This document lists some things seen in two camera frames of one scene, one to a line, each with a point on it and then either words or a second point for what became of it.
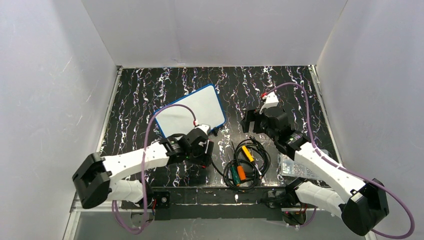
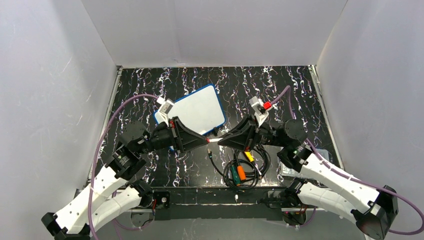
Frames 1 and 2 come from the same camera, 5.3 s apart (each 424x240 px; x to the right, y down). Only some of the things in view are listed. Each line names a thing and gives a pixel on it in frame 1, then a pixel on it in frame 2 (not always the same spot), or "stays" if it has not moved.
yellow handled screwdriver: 250,157 stays
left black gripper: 205,153 → 177,134
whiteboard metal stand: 215,131 stays
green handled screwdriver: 235,172 stays
